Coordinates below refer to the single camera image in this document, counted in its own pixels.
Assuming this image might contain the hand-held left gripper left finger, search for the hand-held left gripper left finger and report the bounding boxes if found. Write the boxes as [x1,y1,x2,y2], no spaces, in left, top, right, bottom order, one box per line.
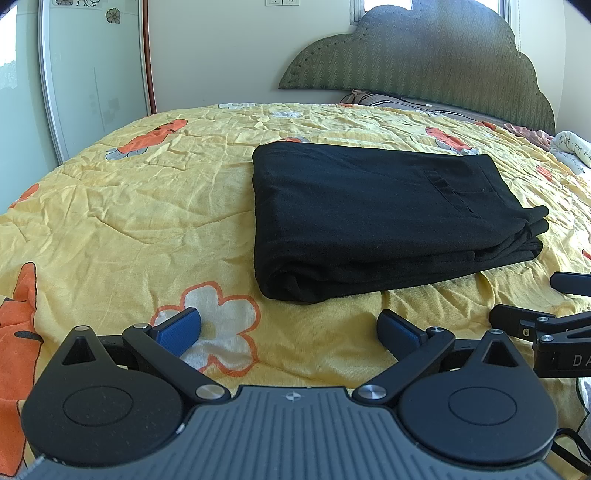
[55,307,232,408]

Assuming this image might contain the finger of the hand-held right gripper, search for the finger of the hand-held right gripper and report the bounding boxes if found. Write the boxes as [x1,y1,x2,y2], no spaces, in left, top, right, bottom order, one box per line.
[550,272,591,297]
[489,304,591,345]

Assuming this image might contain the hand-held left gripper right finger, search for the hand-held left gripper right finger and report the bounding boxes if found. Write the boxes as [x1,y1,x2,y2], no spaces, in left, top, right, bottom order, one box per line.
[353,310,525,407]

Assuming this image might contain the black pants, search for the black pants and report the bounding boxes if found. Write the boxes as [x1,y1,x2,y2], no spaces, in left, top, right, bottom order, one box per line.
[252,141,550,305]

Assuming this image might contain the yellow floral blanket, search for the yellow floral blanket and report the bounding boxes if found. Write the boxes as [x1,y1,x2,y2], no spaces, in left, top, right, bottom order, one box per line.
[0,102,591,480]

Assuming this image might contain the white printed cloth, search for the white printed cloth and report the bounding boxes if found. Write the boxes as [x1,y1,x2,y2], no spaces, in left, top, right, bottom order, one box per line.
[549,130,591,171]

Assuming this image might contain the pink cloth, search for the pink cloth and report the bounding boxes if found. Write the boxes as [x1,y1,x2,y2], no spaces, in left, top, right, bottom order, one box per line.
[503,122,557,150]

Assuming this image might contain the grey pillow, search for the grey pillow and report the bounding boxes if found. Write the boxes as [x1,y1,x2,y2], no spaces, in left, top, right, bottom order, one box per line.
[339,89,509,128]

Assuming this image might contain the green padded headboard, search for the green padded headboard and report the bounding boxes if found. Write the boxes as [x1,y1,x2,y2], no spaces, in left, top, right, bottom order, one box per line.
[278,0,556,136]

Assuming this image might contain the window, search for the window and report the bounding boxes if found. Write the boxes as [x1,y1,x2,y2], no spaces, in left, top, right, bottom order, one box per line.
[348,0,514,27]

